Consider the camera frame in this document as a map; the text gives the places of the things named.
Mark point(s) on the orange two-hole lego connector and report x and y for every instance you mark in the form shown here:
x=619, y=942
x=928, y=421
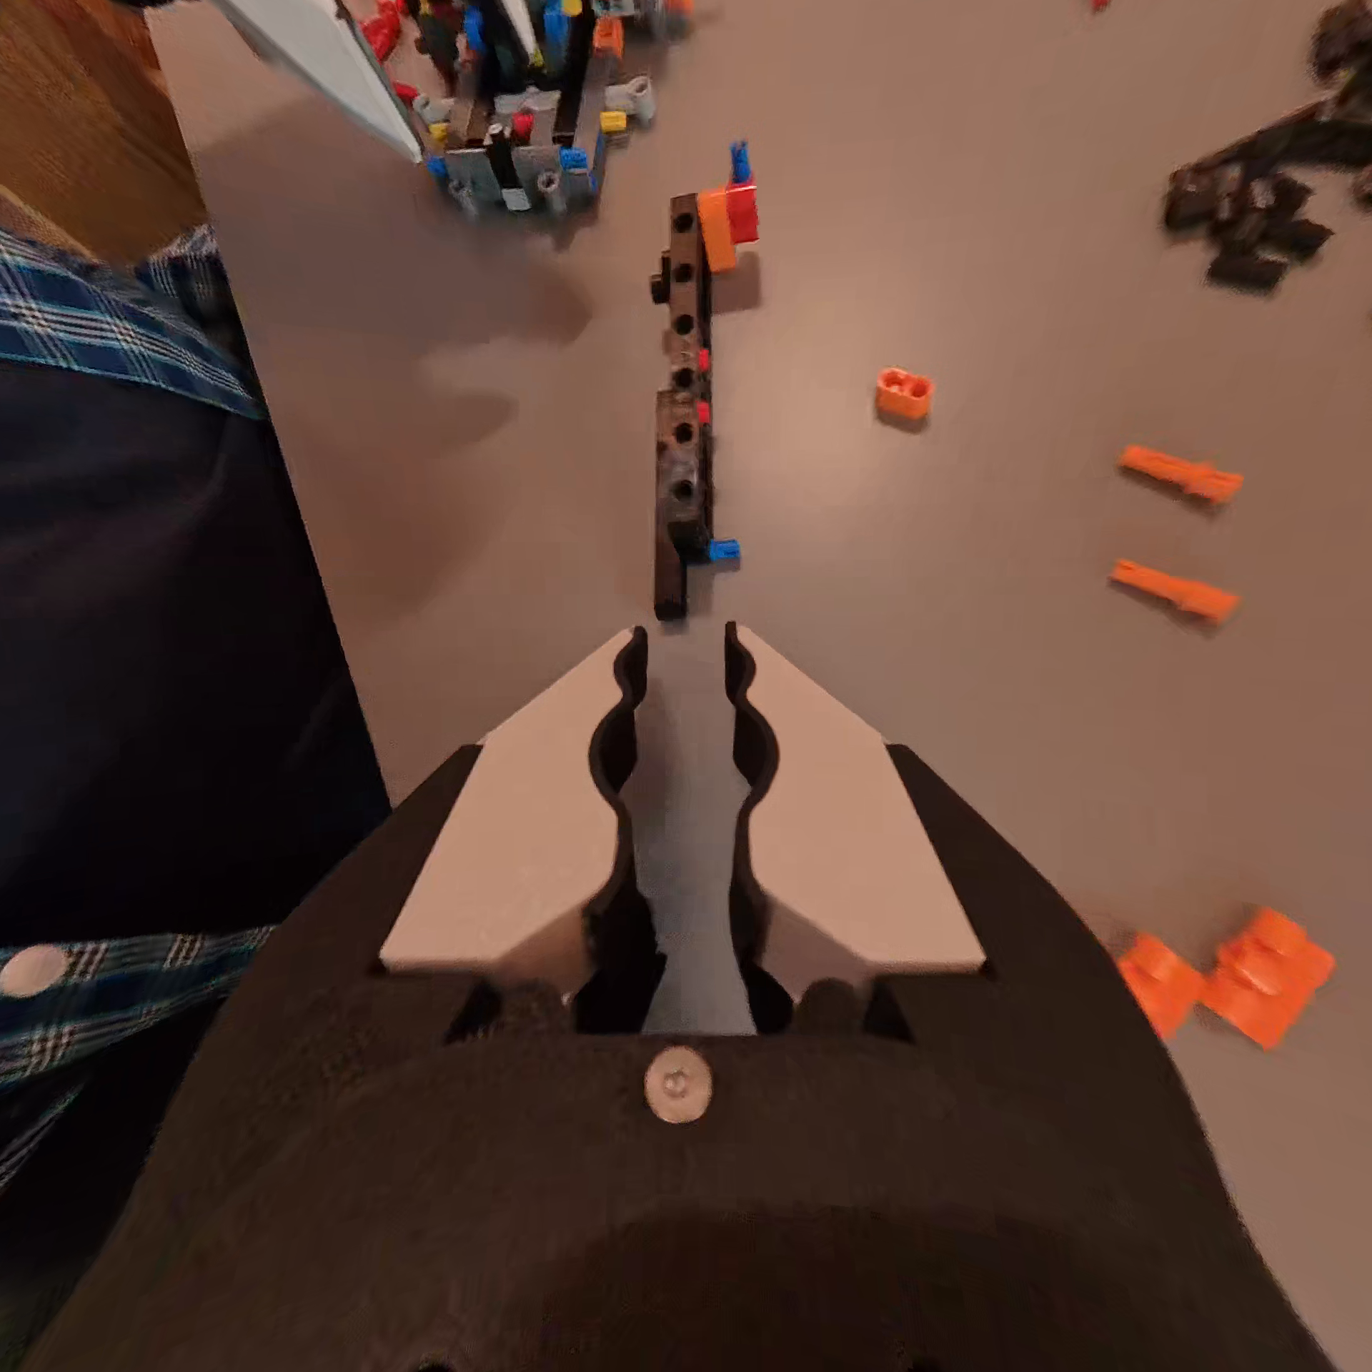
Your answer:
x=905, y=397

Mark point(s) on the pile of black lego pieces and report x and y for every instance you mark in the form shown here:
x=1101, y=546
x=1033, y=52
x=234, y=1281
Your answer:
x=1243, y=225

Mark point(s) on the blue plaid shirt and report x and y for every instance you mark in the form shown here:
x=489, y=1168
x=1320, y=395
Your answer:
x=106, y=322

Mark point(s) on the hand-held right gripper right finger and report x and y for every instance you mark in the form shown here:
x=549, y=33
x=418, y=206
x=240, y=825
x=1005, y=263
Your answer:
x=868, y=858

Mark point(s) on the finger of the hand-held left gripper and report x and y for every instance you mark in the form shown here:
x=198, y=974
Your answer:
x=520, y=26
x=322, y=54

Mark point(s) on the short black lego beam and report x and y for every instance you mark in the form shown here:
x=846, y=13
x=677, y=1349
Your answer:
x=670, y=578

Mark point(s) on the multicoloured lego build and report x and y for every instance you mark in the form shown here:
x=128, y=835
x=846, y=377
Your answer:
x=503, y=160

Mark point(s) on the orange lego T connector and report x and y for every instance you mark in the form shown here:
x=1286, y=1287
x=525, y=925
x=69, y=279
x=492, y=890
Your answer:
x=1265, y=977
x=1163, y=987

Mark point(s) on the wooden cabinet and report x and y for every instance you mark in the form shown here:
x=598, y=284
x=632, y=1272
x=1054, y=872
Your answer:
x=75, y=106

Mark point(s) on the orange lego pin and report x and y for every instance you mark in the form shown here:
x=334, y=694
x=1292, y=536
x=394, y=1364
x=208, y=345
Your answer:
x=1173, y=590
x=1180, y=474

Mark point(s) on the long black lego beam assembly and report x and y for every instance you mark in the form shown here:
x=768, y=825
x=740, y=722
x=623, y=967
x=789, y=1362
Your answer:
x=686, y=322

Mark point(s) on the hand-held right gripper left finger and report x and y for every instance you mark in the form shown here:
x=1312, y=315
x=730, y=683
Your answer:
x=503, y=858

